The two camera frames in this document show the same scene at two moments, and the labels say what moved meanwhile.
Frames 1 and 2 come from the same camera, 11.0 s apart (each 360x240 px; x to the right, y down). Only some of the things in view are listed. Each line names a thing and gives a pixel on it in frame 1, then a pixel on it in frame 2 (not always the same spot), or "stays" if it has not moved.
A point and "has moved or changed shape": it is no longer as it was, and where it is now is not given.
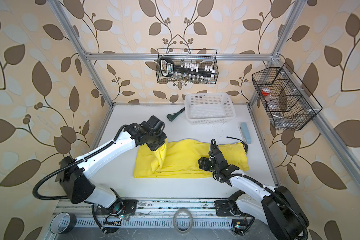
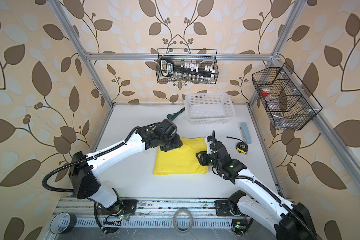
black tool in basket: (168, 69) stays
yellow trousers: (179, 159) has moved or changed shape
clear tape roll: (174, 224) stays
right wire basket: (289, 104) stays
